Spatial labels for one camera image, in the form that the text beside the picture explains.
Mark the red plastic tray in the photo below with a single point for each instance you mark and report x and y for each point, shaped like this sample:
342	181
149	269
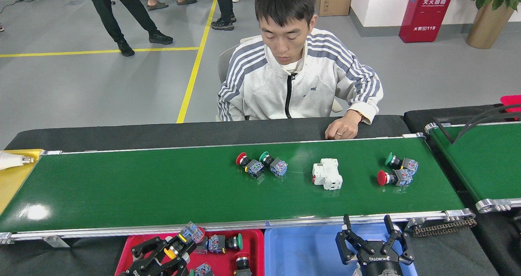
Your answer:
222	263

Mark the red fire extinguisher box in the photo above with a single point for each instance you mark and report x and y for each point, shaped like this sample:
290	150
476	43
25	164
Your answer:
427	15

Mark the grey chair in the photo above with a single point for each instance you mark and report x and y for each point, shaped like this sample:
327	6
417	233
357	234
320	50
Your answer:
224	66

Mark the red plastic bin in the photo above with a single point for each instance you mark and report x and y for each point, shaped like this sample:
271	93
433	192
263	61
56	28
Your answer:
512	101

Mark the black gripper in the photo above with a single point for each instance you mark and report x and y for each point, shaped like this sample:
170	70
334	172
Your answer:
138	271
380	268

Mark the gold plant pot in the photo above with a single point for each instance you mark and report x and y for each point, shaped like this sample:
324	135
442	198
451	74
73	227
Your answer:
488	29

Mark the yellow plastic bin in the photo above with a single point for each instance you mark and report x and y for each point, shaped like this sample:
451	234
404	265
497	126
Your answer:
12	182

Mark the black guide bar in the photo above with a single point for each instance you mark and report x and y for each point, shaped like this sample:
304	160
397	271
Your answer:
443	130

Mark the white light bulb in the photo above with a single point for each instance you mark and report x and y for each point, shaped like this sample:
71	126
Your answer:
10	160

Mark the blue plastic tray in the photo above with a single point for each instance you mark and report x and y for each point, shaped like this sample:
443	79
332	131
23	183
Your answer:
301	255

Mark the green conveyor belt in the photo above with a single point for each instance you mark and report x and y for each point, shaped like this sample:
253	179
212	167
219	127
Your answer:
484	162
163	186

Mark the yellow push button switch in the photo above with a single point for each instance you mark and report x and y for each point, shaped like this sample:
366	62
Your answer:
192	233

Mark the person's left hand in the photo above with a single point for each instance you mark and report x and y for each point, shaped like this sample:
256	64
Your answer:
346	127

